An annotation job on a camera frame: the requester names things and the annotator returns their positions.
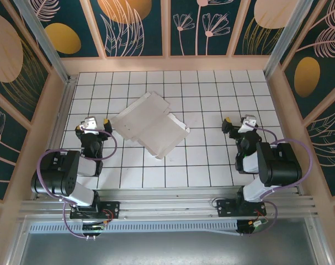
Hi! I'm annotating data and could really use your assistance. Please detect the green controller circuit board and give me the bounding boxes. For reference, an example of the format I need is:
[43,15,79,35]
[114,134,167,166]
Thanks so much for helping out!
[237,219,269,235]
[81,220,109,232]

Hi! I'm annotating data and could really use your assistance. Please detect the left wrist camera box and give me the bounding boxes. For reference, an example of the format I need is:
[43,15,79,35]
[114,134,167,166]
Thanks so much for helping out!
[83,116,99,135]

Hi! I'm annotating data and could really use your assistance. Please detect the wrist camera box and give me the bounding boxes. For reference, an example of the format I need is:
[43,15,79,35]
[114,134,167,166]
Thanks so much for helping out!
[238,114,258,134]
[83,116,99,135]

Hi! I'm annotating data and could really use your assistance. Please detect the aluminium side rail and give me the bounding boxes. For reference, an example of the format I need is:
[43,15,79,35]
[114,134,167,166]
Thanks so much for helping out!
[31,78,79,200]

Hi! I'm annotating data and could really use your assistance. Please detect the white gridded table board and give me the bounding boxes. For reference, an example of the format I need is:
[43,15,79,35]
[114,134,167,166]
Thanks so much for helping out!
[50,70,299,191]

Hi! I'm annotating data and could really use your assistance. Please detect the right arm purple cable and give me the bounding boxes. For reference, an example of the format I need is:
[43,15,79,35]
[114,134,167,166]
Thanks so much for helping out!
[246,123,313,237]

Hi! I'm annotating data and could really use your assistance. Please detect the grey slotted cable duct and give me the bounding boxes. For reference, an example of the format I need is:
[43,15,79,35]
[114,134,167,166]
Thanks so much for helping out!
[28,219,240,236]

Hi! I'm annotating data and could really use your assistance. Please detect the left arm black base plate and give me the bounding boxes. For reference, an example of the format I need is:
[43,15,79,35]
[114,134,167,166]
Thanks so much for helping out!
[70,200,121,220]

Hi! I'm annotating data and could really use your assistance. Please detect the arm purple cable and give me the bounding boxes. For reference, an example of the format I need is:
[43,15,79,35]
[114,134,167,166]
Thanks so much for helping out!
[37,126,118,239]
[246,123,313,237]

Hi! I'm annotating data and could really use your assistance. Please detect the white paper box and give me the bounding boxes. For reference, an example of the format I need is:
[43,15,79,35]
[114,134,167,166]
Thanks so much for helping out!
[109,92,190,160]

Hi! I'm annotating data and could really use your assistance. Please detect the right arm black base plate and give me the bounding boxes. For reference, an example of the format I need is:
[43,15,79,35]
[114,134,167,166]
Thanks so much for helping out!
[216,198,267,218]

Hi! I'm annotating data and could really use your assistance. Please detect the long aluminium frame rails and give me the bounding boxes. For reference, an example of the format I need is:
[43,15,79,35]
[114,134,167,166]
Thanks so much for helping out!
[17,185,320,223]

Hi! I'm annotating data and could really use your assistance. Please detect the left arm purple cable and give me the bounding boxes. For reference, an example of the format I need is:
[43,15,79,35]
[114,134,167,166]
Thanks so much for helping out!
[37,126,118,239]

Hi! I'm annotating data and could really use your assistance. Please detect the aluminium corner post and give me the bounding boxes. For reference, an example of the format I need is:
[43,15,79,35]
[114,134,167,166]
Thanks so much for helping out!
[263,0,315,81]
[14,0,72,84]

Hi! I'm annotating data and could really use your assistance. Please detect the grey sheet metal panel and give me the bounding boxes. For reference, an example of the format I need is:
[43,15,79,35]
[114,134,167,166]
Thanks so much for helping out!
[18,233,318,265]

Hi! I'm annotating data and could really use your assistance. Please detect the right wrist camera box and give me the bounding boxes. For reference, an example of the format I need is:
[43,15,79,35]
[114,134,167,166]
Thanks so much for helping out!
[238,114,258,134]

